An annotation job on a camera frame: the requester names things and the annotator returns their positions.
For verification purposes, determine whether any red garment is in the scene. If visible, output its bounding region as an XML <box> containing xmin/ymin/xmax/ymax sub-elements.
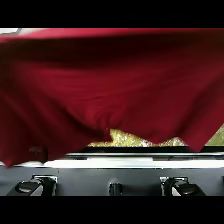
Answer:
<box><xmin>0</xmin><ymin>28</ymin><xmax>224</xmax><ymax>168</ymax></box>

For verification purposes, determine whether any silver frame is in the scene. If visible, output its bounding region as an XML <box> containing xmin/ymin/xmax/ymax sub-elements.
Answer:
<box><xmin>0</xmin><ymin>152</ymin><xmax>224</xmax><ymax>197</ymax></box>

